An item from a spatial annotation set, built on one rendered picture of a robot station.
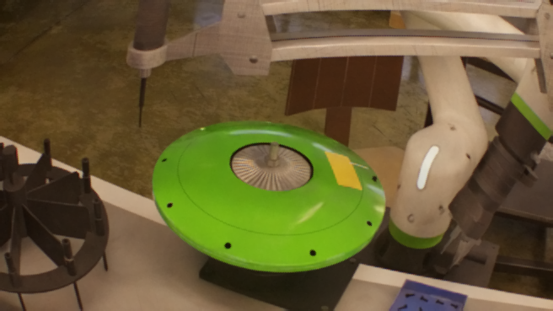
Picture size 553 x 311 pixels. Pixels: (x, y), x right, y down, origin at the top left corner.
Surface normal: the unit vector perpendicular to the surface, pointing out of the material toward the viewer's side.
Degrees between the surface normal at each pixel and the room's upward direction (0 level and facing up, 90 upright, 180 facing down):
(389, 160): 0
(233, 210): 17
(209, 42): 90
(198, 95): 0
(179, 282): 0
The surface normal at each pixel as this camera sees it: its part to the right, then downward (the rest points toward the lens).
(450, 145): 0.23, -0.77
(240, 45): -0.08, 0.54
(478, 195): -0.85, -0.21
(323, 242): 0.30, -0.54
